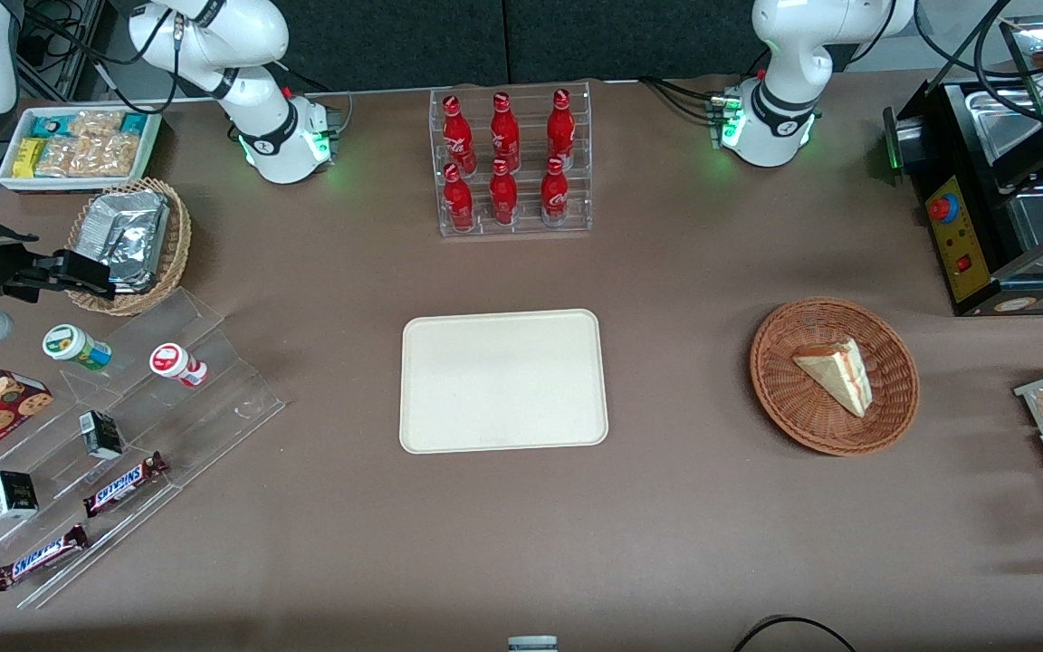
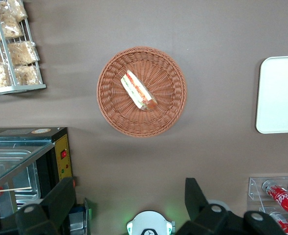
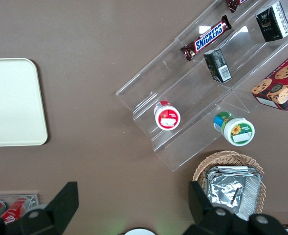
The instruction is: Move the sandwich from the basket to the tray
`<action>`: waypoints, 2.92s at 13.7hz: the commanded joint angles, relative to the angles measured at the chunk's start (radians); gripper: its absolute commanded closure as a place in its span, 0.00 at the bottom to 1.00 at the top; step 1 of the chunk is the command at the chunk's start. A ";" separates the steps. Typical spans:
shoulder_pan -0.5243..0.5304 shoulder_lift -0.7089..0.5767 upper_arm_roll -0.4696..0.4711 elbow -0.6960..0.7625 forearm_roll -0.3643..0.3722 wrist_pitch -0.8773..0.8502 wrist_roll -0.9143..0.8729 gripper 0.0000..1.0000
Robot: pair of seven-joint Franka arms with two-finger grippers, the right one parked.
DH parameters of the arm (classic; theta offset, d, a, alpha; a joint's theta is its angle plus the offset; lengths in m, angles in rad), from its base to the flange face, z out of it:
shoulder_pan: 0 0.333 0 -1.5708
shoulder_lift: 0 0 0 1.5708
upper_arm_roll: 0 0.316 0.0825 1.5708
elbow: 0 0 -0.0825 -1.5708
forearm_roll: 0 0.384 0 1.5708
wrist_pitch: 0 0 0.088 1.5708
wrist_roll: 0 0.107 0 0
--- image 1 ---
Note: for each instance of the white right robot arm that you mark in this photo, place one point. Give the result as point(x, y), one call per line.
point(250, 54)

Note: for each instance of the tan wicker basket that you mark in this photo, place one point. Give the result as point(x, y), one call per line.
point(173, 258)

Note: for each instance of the red lid white cup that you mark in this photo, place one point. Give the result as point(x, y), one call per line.
point(173, 362)

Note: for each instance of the beige plastic tray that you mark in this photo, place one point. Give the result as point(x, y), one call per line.
point(503, 380)

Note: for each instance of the black food warmer cabinet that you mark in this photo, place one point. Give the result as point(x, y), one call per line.
point(961, 244)

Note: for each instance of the green lid white cup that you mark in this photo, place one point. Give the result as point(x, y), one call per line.
point(73, 346)

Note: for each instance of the brown Snickers bar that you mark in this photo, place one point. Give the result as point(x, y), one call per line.
point(40, 558)
point(123, 485)

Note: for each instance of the teal snack packet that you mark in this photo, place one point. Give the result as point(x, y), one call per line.
point(134, 123)
point(51, 126)

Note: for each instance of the round brown wicker basket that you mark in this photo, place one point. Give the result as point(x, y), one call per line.
point(793, 398)

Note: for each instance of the triangular sandwich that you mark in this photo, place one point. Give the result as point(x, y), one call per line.
point(840, 373)

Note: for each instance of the white snack tray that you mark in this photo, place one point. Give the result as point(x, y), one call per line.
point(7, 177)

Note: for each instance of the clear acrylic stepped display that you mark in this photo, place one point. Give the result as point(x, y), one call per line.
point(232, 398)

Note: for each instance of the silver foil package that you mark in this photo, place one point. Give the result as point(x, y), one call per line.
point(128, 235)

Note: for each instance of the clear acrylic bottle rack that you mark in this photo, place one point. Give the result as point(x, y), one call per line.
point(526, 226)

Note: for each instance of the red cola bottle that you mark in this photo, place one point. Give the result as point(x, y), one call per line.
point(560, 129)
point(504, 134)
point(555, 194)
point(457, 136)
point(503, 197)
point(458, 201)

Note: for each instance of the grey object at table edge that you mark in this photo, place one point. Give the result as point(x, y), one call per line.
point(532, 644)

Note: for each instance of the yellow snack packet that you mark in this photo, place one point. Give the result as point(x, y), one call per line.
point(28, 158)

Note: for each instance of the clear cracker bag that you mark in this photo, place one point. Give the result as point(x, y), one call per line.
point(91, 156)
point(96, 123)

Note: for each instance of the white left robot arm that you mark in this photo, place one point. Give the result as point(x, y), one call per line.
point(784, 54)

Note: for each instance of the small black carton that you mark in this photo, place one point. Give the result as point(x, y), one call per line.
point(13, 494)
point(100, 435)

